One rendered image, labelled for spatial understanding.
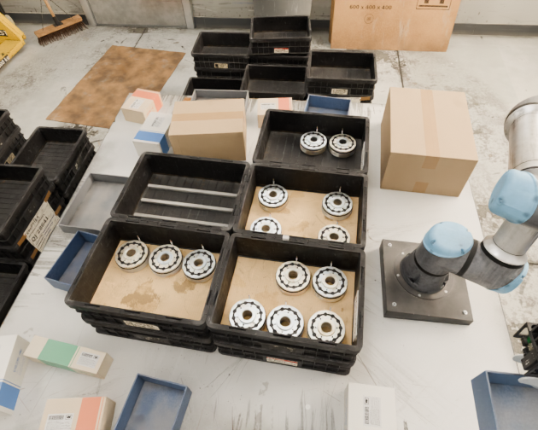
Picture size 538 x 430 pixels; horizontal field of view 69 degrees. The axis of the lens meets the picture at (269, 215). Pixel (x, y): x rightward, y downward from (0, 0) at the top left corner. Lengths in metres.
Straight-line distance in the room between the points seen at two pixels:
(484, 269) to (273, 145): 0.86
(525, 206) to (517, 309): 1.73
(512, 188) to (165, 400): 1.01
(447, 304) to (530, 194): 0.74
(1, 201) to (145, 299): 1.20
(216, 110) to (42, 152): 1.23
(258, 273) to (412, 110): 0.91
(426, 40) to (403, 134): 2.42
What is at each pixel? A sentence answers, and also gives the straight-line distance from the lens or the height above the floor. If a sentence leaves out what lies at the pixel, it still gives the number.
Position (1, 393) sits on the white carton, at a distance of 1.37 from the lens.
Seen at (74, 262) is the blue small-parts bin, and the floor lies 0.70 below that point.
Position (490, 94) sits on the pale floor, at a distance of 3.60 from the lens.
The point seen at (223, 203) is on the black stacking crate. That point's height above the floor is 0.83.
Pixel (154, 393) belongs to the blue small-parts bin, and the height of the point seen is 0.70.
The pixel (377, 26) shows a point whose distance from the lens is 3.84.
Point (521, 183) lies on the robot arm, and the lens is 0.67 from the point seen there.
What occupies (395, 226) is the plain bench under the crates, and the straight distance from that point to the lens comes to 1.52.
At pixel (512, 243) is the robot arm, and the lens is 1.17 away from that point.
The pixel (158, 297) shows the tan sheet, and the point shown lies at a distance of 1.23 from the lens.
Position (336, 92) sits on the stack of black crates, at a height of 0.50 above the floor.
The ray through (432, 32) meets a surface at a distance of 3.92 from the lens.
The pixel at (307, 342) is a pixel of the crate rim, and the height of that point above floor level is 0.93.
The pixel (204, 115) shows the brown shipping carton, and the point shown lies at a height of 0.86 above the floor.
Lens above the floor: 1.89
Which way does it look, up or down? 53 degrees down
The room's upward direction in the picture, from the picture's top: 3 degrees counter-clockwise
